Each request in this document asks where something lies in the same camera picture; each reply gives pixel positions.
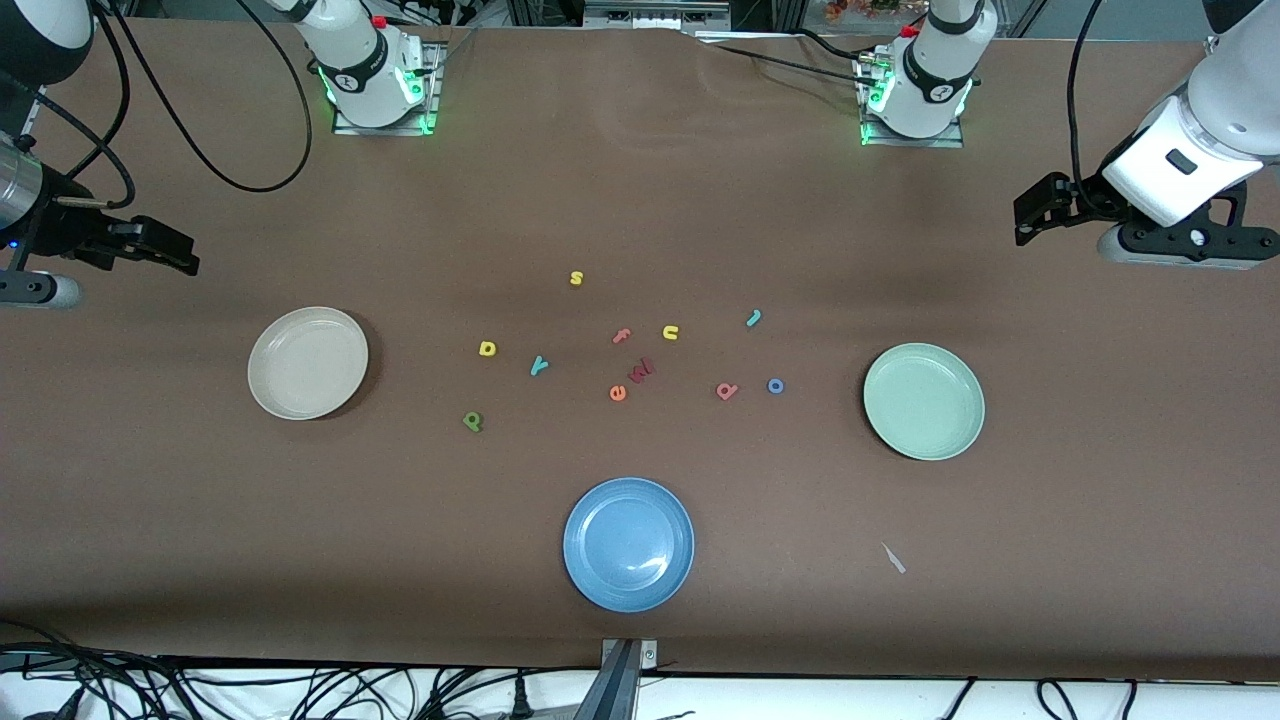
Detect light green plate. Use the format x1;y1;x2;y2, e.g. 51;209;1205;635
863;343;987;462

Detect grey metal frame piece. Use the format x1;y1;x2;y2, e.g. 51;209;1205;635
583;0;733;31

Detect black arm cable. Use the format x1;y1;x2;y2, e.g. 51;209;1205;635
1066;0;1113;201
88;0;314;193

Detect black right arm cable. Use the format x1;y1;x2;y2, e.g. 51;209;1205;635
88;0;314;193

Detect metal camera stand bracket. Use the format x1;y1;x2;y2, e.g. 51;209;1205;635
598;638;661;720

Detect brown table cover sheet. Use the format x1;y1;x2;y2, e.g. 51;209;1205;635
0;18;1280;681

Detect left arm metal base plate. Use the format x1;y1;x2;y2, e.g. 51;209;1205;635
858;50;966;149

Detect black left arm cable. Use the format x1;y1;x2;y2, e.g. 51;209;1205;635
1066;0;1113;201

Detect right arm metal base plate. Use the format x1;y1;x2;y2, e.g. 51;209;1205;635
333;40;444;137

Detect beige brown plate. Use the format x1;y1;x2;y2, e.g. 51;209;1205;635
247;306;370;421

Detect blue plate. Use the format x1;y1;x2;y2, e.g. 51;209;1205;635
562;477;696;613

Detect orange artificial flowers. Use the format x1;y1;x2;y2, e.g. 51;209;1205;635
825;0;926;23

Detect black cable on table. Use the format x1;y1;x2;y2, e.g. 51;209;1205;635
690;28;886;91

